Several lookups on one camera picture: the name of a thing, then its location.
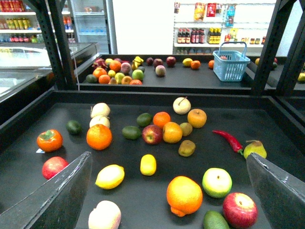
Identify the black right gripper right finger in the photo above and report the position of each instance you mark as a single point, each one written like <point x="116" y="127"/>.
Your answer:
<point x="282" y="196"/>

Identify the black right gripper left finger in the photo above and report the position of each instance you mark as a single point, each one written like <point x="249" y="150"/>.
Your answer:
<point x="57" y="203"/>

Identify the yellow lemon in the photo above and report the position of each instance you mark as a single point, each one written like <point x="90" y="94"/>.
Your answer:
<point x="110" y="177"/>

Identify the black fruit display shelf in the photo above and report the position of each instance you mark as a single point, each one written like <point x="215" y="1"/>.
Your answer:
<point x="142" y="199"/>

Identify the blue basket on far shelf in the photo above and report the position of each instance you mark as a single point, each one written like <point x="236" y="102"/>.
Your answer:
<point x="230" y="66"/>

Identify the red fruit front left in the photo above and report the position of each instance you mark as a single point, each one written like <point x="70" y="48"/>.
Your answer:
<point x="53" y="166"/>

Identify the red apple front right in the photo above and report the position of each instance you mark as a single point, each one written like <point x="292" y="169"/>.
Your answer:
<point x="240" y="210"/>

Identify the red apple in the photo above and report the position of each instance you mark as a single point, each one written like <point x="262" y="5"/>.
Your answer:
<point x="152" y="134"/>
<point x="240" y="210"/>

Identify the pale pink peach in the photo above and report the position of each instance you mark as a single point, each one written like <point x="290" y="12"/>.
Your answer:
<point x="106" y="215"/>

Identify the yellow green pear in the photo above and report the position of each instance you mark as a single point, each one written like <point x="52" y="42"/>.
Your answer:
<point x="254" y="146"/>

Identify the orange persimmon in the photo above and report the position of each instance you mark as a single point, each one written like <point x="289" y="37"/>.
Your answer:
<point x="50" y="140"/>

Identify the red chili pepper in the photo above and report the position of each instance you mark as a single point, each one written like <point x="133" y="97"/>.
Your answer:
<point x="234" y="143"/>

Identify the green apple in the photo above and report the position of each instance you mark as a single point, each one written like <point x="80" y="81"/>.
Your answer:
<point x="217" y="182"/>

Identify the green avocado front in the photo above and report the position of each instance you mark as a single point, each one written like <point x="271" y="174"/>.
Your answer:
<point x="214" y="220"/>

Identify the large round orange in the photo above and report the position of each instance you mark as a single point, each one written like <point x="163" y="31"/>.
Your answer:
<point x="99" y="137"/>

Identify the dark green avocado left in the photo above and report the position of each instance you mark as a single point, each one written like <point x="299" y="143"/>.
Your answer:
<point x="73" y="127"/>

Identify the white pear lower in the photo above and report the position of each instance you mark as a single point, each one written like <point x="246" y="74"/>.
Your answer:
<point x="99" y="119"/>

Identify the large orange with knob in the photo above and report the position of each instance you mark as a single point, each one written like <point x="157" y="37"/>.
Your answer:
<point x="184" y="196"/>

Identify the small yellow oval fruit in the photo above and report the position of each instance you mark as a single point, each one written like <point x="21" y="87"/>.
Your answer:
<point x="148" y="165"/>

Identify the green avocado middle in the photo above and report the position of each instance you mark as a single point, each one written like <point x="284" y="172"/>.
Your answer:
<point x="131" y="132"/>

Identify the brown kiwi lower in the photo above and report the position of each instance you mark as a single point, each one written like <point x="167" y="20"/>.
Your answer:
<point x="186" y="148"/>

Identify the golden yellow apple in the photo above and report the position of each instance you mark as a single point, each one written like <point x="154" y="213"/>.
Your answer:
<point x="197" y="118"/>

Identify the green kiwi upper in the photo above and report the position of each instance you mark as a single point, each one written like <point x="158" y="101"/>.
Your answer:
<point x="186" y="128"/>

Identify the red apple middle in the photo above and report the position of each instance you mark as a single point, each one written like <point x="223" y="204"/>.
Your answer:
<point x="152" y="134"/>

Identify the green lime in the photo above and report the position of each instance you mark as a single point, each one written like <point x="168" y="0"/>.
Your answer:
<point x="144" y="119"/>

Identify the yellow orange fruit middle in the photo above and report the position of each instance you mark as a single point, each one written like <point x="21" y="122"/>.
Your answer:
<point x="172" y="133"/>

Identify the small orange tangerine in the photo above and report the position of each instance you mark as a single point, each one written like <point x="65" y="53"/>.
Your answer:
<point x="161" y="118"/>

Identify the white round pear with stem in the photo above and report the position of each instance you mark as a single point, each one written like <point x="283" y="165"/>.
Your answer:
<point x="181" y="105"/>

